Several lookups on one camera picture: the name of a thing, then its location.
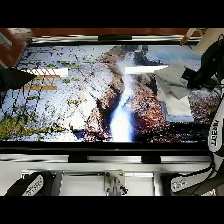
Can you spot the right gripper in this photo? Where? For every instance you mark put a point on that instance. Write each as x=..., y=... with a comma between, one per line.
x=194, y=79

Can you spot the grey T-shirt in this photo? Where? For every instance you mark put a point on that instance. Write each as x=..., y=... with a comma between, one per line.
x=171, y=81

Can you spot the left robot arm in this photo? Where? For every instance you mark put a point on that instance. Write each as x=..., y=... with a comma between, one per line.
x=15, y=79

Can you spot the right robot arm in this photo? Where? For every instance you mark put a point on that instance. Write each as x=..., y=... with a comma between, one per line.
x=211, y=58

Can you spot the cream garment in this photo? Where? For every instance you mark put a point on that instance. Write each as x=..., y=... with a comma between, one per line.
x=207, y=39

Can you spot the silver frame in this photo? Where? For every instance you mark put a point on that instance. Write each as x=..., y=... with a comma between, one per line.
x=100, y=166

